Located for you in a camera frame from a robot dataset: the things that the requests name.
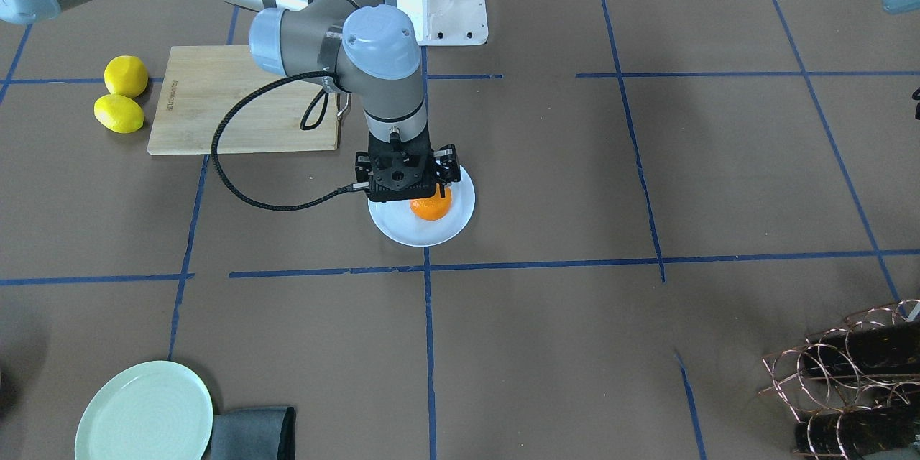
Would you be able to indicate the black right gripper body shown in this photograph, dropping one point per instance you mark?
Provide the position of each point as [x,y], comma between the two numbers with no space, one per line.
[451,166]

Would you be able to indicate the orange fruit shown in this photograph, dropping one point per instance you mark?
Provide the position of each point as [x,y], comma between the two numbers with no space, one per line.
[428,209]

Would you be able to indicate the light blue plate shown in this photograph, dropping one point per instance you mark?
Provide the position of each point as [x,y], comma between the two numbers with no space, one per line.
[400,224]

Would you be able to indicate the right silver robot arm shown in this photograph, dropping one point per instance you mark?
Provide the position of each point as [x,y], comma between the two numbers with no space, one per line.
[362,47]

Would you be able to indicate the light green plate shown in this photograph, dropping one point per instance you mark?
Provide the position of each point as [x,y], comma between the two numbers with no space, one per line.
[153,410]

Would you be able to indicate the lower yellow lemon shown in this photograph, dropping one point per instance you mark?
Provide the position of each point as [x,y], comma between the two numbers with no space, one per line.
[119,114]

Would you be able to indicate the yellow lemon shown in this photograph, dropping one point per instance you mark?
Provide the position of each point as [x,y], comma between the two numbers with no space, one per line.
[119,114]
[126,75]

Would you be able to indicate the upper yellow lemon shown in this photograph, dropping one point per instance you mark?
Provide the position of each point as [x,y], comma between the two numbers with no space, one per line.
[126,75]

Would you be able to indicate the dark green wine bottle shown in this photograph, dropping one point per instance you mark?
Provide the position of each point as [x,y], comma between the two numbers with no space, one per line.
[881,433]

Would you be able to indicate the copper wire bottle rack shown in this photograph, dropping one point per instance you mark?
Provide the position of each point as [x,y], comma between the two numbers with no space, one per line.
[805,396]

